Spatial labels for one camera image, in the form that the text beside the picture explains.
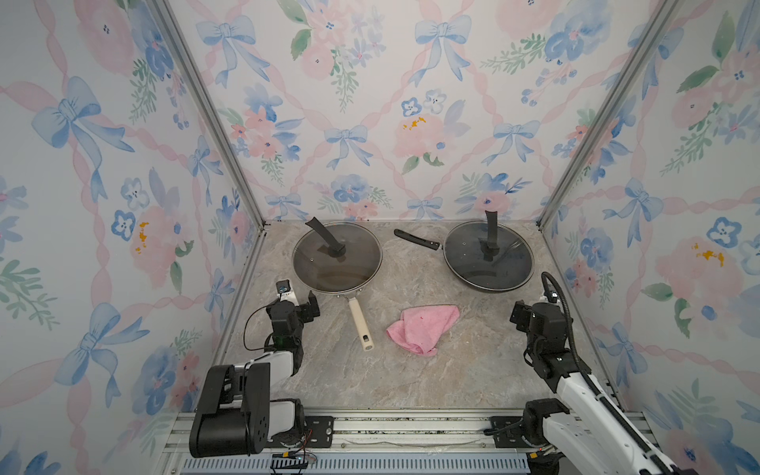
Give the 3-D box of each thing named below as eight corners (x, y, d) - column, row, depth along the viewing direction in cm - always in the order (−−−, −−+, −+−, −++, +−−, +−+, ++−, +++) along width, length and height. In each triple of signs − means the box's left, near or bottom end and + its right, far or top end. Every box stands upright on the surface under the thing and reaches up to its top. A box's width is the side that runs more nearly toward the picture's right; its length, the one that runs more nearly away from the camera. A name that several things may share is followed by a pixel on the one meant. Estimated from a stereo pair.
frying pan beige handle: (367, 365, 87) (365, 348, 77) (349, 310, 98) (346, 289, 88) (376, 361, 87) (376, 345, 77) (358, 307, 98) (355, 287, 88)
